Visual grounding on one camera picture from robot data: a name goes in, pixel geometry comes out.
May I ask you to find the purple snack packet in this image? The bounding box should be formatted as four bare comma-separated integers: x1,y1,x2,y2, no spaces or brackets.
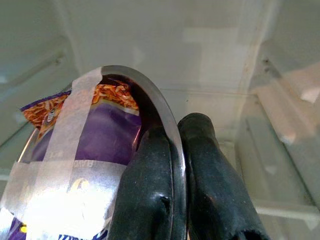
0,77,143,240

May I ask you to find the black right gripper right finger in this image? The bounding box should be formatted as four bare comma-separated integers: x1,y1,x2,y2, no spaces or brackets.
176,112,272,240

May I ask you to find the small grey-white fridge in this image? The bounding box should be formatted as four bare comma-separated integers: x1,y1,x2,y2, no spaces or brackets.
0,0,320,240

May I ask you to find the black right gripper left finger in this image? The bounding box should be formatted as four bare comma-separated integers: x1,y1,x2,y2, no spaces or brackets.
106,124,176,240

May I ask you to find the round steel bowl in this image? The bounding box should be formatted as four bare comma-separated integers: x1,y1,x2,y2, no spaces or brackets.
0,64,188,240

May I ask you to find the translucent white tape strip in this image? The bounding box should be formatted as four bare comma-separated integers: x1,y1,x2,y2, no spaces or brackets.
24,66,105,240
0,159,127,221

